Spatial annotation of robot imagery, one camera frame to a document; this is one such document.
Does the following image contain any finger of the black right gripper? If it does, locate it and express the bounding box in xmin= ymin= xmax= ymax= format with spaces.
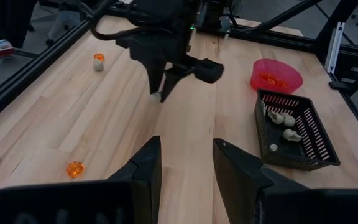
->
xmin=146 ymin=60 xmax=167 ymax=95
xmin=160 ymin=66 xmax=196 ymax=103

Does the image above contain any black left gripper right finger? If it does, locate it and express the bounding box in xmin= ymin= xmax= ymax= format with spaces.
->
xmin=213 ymin=138 xmax=311 ymax=224

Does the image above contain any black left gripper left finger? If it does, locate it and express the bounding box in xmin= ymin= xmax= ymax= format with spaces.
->
xmin=106 ymin=136 xmax=163 ymax=224

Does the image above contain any black slotted plastic basket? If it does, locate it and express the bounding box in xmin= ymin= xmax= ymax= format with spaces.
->
xmin=253 ymin=88 xmax=341 ymax=172

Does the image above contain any grey office chair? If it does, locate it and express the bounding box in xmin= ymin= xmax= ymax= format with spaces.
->
xmin=26 ymin=0 xmax=93 ymax=47

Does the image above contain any pink translucent plastic bowl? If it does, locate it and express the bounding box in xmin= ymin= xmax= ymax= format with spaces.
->
xmin=249 ymin=58 xmax=304 ymax=95

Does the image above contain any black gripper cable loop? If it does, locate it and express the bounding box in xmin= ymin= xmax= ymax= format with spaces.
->
xmin=89 ymin=0 xmax=173 ymax=41

